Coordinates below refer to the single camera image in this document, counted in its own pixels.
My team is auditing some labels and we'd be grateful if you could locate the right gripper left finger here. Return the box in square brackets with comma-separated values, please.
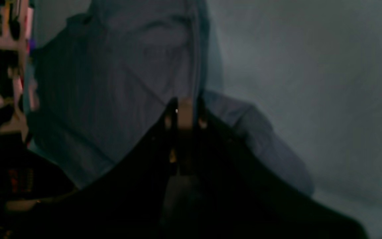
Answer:
[11, 98, 178, 239]

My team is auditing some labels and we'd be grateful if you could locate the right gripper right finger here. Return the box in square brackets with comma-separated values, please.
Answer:
[192, 99, 367, 239]

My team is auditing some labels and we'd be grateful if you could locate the dark blue T-shirt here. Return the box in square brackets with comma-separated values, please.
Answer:
[25, 0, 314, 196]

